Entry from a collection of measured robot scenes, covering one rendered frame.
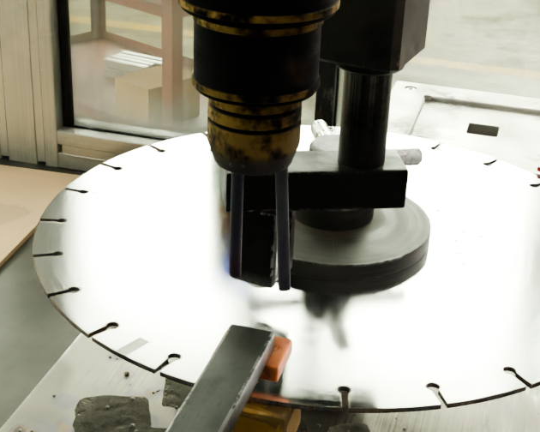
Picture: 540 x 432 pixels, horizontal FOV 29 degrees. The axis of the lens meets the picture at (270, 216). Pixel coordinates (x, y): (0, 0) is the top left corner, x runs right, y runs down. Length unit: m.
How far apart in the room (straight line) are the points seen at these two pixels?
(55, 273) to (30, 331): 0.34
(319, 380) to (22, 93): 0.75
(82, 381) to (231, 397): 0.25
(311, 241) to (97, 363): 0.17
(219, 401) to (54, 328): 0.49
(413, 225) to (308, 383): 0.15
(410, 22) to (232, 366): 0.16
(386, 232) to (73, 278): 0.17
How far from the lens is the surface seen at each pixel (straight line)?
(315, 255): 0.54
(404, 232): 0.58
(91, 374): 0.65
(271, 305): 0.52
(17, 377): 0.83
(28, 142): 1.18
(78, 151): 1.16
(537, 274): 0.57
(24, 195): 1.10
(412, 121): 0.90
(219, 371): 0.42
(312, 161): 0.48
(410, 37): 0.46
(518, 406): 0.64
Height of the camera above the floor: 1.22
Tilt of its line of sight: 26 degrees down
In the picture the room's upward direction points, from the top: 2 degrees clockwise
